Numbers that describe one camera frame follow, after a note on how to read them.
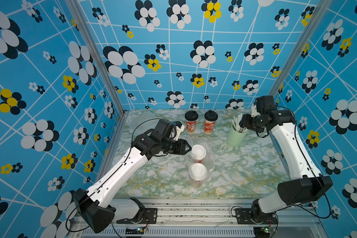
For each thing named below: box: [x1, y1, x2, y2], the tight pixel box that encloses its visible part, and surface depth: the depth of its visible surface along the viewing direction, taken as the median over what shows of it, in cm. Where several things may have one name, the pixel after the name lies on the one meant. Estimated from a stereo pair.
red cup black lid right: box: [204, 110, 219, 135], surface depth 97 cm
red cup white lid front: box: [190, 144, 207, 164], surface depth 80 cm
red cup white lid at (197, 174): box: [189, 162, 208, 188], surface depth 72 cm
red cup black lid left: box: [184, 110, 199, 135], surface depth 97 cm
